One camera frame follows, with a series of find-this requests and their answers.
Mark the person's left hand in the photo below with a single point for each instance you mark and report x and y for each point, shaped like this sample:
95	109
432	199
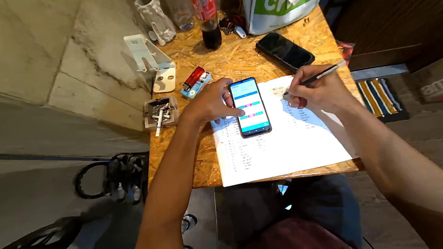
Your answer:
209	104

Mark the person's right hand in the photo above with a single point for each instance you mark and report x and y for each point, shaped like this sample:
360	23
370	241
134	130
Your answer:
323	90

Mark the person's right thumb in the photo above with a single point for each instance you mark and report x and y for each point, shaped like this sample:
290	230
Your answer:
301	91

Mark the person's left fingers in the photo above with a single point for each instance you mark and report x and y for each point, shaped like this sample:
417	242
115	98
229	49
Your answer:
227	98

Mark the person's left thumb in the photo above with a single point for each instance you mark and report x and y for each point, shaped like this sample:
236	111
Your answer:
234	112

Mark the person's right index finger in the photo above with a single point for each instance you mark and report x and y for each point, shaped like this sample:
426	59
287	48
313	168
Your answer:
301	74

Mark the person's left index finger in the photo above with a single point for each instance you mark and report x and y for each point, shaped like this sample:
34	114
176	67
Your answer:
225	81

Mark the person's right fingers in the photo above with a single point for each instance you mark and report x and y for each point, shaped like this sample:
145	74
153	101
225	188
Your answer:
297	101

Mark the smartphone with lit screen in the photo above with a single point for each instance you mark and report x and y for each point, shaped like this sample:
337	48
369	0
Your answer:
251	107

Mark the black and clear pen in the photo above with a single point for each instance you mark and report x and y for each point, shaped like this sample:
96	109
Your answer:
320	75

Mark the person's left forearm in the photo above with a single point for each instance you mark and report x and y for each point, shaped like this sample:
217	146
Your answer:
174	169

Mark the person's right forearm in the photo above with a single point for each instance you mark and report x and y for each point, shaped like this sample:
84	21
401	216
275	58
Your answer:
391	152

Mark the wooden particle board table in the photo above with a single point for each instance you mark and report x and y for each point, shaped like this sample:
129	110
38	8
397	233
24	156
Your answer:
238	58

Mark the light blue cigarette pack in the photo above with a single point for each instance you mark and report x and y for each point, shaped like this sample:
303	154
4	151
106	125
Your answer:
198	88

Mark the black smartphone, dark screen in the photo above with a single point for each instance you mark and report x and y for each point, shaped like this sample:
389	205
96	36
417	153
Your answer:
285	52

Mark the red lighter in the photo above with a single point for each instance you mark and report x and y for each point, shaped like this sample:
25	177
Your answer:
194	78

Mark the cola bottle with red label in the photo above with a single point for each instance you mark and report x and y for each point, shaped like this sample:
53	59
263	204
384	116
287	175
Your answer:
210	33

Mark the open notebook with handwriting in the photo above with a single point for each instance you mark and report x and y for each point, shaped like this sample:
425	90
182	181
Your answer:
277	148

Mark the bunch of keys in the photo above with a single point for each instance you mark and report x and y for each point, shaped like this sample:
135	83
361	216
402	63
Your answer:
233	26

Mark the pile of cigarette butts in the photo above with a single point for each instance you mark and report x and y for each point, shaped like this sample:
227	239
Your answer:
166	112

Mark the white and green bag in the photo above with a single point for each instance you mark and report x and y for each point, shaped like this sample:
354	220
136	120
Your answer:
273	17

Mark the long white cigarette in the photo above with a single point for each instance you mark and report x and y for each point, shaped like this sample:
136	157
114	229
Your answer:
159	122

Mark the clear plastic bottle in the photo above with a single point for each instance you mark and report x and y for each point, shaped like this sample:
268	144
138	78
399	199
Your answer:
183	17

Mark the striped rug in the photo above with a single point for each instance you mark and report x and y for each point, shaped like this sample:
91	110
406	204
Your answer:
380	96

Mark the square ashtray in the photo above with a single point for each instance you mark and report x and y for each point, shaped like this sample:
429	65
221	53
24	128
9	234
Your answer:
148	119

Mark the dark wooden cabinet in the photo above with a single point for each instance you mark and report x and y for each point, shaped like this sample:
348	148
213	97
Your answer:
384	31

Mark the person's legs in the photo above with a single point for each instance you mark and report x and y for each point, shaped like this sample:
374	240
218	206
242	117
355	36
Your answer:
318	204

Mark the cardboard box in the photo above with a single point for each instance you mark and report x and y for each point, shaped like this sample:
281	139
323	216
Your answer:
429	83

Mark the person's body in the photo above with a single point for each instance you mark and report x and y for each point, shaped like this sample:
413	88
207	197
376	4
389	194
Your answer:
297	235

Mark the black curved object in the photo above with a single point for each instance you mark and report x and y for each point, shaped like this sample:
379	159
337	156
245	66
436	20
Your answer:
48	231

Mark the white metal bracket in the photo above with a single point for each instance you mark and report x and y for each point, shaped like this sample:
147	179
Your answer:
163	76

